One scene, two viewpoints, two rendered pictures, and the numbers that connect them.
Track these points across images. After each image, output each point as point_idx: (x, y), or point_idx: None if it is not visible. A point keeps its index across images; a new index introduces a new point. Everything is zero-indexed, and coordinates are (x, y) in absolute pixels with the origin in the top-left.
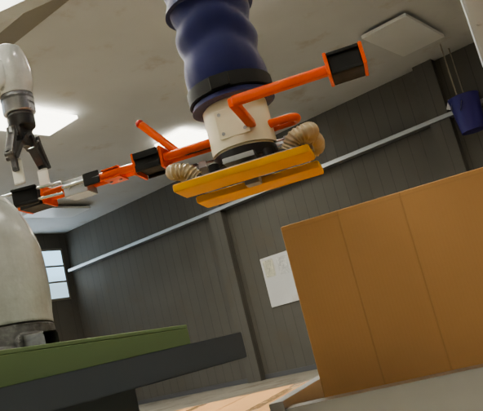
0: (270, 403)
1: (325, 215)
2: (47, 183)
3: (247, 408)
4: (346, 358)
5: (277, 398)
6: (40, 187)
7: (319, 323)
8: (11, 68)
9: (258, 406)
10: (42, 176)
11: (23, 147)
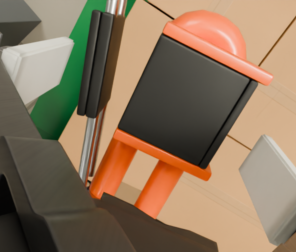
0: (200, 196)
1: None
2: (249, 183)
3: (214, 181)
4: None
5: (224, 208)
6: (86, 127)
7: None
8: None
9: (202, 187)
10: (271, 190)
11: (160, 226)
